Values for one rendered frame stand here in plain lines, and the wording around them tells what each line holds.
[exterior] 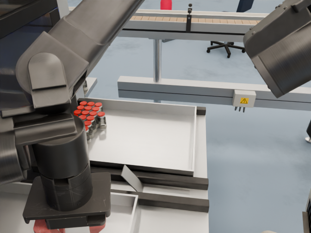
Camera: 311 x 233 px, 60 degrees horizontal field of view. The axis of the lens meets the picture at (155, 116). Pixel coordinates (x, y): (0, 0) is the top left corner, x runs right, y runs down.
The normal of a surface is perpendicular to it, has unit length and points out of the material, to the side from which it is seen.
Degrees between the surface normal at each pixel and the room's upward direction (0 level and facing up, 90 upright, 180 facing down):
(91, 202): 3
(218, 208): 0
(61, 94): 46
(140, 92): 90
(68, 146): 91
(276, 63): 68
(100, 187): 3
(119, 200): 90
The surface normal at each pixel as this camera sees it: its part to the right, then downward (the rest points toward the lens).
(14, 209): 0.00, -0.82
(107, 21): 0.40, -0.23
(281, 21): -0.22, 0.45
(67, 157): 0.53, 0.50
